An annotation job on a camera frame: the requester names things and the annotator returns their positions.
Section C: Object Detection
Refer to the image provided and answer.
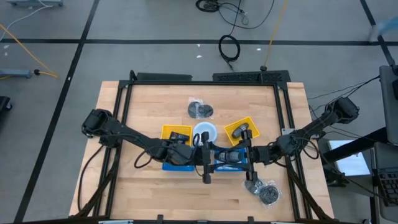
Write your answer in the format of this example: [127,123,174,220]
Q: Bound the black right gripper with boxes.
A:
[231,129,273,185]

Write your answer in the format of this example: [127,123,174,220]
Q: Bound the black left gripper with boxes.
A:
[167,131,233,185]

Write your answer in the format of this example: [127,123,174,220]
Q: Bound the yellow plastic basket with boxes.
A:
[223,116,261,147]
[160,124,193,147]

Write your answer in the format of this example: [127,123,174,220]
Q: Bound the bagged black round pads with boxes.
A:
[241,172,282,206]
[187,96,215,120]

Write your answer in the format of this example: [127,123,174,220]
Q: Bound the blue plastic basket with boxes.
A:
[161,161,196,172]
[213,147,249,173]

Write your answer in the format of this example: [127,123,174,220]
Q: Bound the white wipes canister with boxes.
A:
[192,121,218,146]

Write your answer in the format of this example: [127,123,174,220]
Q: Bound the black perforated box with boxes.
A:
[212,70,292,83]

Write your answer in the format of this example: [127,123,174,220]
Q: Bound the black flat box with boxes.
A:
[136,72,193,82]

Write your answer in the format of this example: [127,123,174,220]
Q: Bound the white paper sheet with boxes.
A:
[329,139,373,177]

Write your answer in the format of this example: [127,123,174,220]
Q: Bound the black keyboard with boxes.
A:
[374,172,398,208]

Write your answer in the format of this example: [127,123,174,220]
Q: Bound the grey chair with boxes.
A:
[378,64,398,147]

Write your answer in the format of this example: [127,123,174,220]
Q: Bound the person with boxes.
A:
[368,14,398,44]

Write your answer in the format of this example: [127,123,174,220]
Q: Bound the grey stand base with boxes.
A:
[7,0,65,9]
[0,68,34,79]

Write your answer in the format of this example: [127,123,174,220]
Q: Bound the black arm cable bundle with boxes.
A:
[281,148,332,222]
[76,144,121,218]

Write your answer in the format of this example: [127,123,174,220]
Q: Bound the black metal table frame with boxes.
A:
[93,79,333,224]

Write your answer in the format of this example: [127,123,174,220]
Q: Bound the black coiled floor cable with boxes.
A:
[218,34,242,72]

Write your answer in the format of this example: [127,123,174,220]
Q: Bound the yellow hanging cable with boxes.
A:
[263,0,289,68]

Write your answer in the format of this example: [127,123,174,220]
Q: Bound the black tangled floor cable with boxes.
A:
[195,0,276,30]

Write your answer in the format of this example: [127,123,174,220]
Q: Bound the yellow floor cable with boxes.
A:
[0,23,60,79]

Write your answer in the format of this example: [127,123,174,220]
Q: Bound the white floor cable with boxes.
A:
[0,4,53,41]

